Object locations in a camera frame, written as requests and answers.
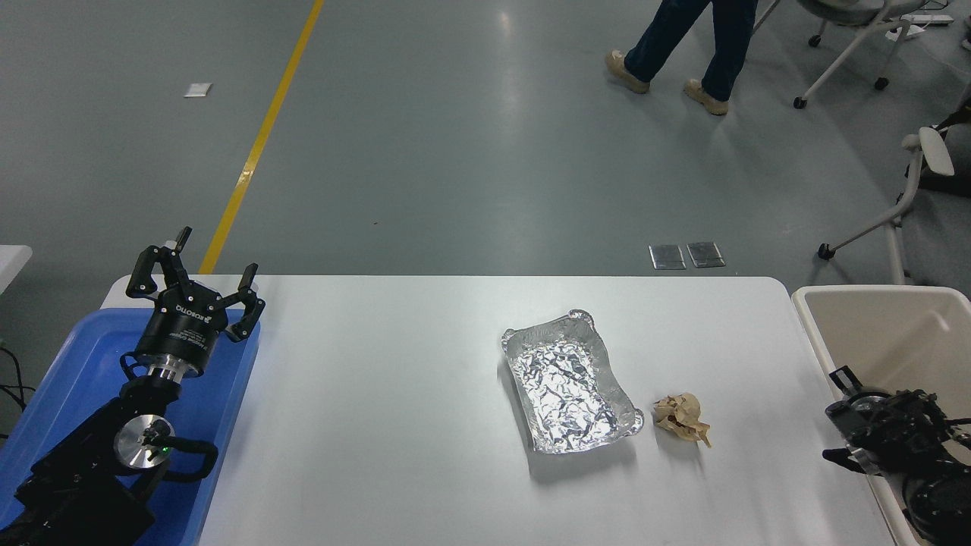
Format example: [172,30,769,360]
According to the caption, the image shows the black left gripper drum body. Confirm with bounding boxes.
[137,282,231,375]

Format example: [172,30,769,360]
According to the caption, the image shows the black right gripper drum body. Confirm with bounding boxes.
[825,393,892,454]

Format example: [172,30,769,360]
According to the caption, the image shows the foil tray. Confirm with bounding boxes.
[501,309,645,454]

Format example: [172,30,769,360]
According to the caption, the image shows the large pale bin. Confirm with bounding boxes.
[791,285,971,546]

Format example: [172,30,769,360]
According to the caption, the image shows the blue plastic tray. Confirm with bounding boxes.
[0,307,262,546]

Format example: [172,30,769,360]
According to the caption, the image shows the yellow floor tape line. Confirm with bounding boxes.
[199,0,325,275]

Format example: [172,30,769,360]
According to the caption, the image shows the white side table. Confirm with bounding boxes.
[0,245,33,295]

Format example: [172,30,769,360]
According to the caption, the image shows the crumpled tan paper ball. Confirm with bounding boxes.
[653,392,713,448]

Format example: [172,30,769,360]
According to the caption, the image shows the white office chair with armrest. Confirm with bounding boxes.
[817,106,971,285]

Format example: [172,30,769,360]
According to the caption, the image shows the white wheeled office chair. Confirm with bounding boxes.
[759,0,957,109]

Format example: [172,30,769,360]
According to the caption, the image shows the person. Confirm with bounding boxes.
[605,0,759,116]

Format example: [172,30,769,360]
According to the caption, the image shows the black cables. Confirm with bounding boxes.
[0,345,36,441]

